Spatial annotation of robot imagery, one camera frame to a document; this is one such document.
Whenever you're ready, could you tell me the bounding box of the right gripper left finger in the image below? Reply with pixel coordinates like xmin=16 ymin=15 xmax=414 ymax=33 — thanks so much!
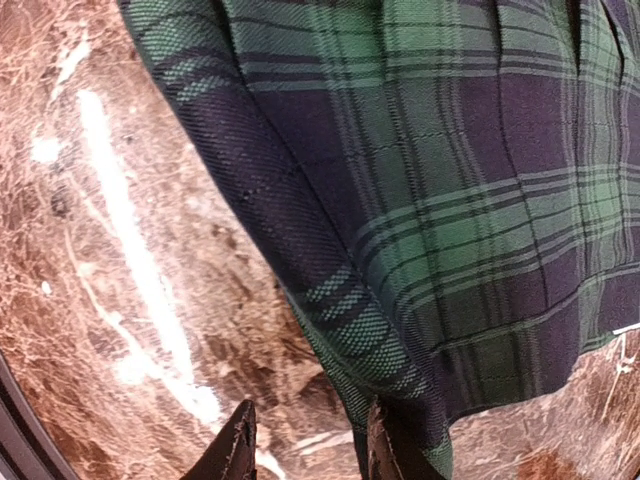
xmin=181 ymin=400 xmax=257 ymax=480

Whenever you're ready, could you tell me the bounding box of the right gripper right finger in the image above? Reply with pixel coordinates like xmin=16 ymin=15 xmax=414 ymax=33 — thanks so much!
xmin=366 ymin=399 xmax=441 ymax=480

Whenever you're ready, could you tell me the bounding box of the dark green plaid garment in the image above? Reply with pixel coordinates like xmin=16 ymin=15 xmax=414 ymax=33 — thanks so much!
xmin=119 ymin=1 xmax=639 ymax=479

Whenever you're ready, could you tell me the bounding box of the black front rail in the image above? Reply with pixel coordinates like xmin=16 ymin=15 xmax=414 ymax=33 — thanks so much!
xmin=1 ymin=356 xmax=78 ymax=480

